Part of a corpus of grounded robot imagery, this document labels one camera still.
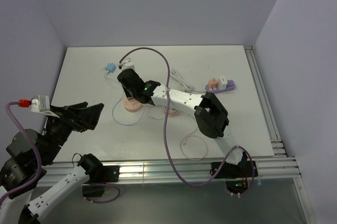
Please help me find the aluminium right rail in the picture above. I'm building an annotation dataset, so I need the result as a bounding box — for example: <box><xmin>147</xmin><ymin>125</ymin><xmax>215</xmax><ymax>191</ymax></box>
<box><xmin>244</xmin><ymin>46</ymin><xmax>288</xmax><ymax>158</ymax></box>

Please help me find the white power strip cord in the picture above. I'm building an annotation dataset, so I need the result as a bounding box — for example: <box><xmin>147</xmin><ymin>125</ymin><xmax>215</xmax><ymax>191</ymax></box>
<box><xmin>170</xmin><ymin>68</ymin><xmax>207</xmax><ymax>93</ymax></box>

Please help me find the purple power strip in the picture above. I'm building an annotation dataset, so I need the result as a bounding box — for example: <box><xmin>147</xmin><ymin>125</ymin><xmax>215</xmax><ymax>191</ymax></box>
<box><xmin>205</xmin><ymin>79</ymin><xmax>237</xmax><ymax>95</ymax></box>

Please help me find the blue charger plug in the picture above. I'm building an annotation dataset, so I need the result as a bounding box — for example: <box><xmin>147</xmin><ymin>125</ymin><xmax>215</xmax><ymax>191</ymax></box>
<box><xmin>105</xmin><ymin>63</ymin><xmax>116</xmax><ymax>73</ymax></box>

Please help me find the white 80W charger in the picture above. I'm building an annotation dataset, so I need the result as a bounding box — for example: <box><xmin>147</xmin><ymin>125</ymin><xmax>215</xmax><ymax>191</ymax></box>
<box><xmin>217</xmin><ymin>75</ymin><xmax>227</xmax><ymax>90</ymax></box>

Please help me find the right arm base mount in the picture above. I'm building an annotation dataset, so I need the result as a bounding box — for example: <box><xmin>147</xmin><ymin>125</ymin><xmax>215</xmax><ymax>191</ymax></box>
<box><xmin>215</xmin><ymin>161</ymin><xmax>259</xmax><ymax>194</ymax></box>

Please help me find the aluminium front rail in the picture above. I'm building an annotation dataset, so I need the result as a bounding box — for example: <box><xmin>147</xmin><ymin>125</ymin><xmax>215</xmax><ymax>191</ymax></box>
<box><xmin>37</xmin><ymin>157</ymin><xmax>301</xmax><ymax>187</ymax></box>

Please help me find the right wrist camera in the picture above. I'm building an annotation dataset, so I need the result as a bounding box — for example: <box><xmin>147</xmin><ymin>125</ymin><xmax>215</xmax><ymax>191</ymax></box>
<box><xmin>118</xmin><ymin>58</ymin><xmax>135</xmax><ymax>71</ymax></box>

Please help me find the pink thin cable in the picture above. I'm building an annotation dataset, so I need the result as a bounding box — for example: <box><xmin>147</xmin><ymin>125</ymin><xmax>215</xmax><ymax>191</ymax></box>
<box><xmin>180</xmin><ymin>89</ymin><xmax>211</xmax><ymax>161</ymax></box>

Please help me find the pink charger plug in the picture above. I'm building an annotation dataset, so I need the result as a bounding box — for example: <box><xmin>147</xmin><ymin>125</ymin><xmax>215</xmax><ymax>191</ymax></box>
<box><xmin>207</xmin><ymin>78</ymin><xmax>218</xmax><ymax>90</ymax></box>

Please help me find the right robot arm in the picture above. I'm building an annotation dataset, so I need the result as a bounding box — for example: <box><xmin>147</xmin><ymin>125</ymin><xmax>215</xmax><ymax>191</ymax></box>
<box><xmin>117</xmin><ymin>69</ymin><xmax>237</xmax><ymax>154</ymax></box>

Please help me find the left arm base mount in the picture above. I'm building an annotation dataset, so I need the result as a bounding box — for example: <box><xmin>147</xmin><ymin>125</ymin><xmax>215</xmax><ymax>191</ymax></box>
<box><xmin>82</xmin><ymin>165</ymin><xmax>120</xmax><ymax>201</ymax></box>

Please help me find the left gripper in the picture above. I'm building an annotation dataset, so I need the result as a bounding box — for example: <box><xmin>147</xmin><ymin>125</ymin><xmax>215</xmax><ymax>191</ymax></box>
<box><xmin>41</xmin><ymin>102</ymin><xmax>104</xmax><ymax>163</ymax></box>

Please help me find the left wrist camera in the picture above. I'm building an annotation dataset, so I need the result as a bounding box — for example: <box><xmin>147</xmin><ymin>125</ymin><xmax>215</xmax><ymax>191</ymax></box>
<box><xmin>18</xmin><ymin>94</ymin><xmax>59</xmax><ymax>118</ymax></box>

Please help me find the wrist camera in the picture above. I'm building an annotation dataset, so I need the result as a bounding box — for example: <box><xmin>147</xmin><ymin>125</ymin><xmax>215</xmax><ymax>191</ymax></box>
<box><xmin>18</xmin><ymin>94</ymin><xmax>59</xmax><ymax>118</ymax></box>
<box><xmin>118</xmin><ymin>58</ymin><xmax>135</xmax><ymax>71</ymax></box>

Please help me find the aluminium rail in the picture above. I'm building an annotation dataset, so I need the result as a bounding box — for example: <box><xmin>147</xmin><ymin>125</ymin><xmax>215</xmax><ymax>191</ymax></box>
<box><xmin>37</xmin><ymin>157</ymin><xmax>301</xmax><ymax>187</ymax></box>
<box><xmin>244</xmin><ymin>46</ymin><xmax>288</xmax><ymax>158</ymax></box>

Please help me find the pink round power socket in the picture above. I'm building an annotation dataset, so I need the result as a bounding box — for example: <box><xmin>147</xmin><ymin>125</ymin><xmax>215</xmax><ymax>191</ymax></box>
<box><xmin>123</xmin><ymin>97</ymin><xmax>143</xmax><ymax>113</ymax></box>

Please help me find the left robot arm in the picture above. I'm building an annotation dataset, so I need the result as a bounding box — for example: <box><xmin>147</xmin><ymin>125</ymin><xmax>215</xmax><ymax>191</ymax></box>
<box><xmin>1</xmin><ymin>99</ymin><xmax>104</xmax><ymax>223</ymax></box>

